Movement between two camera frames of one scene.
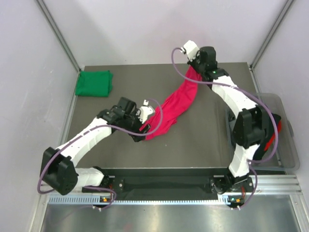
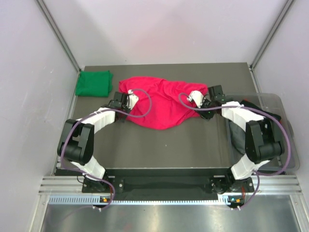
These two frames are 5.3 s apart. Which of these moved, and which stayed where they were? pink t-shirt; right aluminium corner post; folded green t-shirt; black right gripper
Moved: pink t-shirt; black right gripper
Stayed: folded green t-shirt; right aluminium corner post
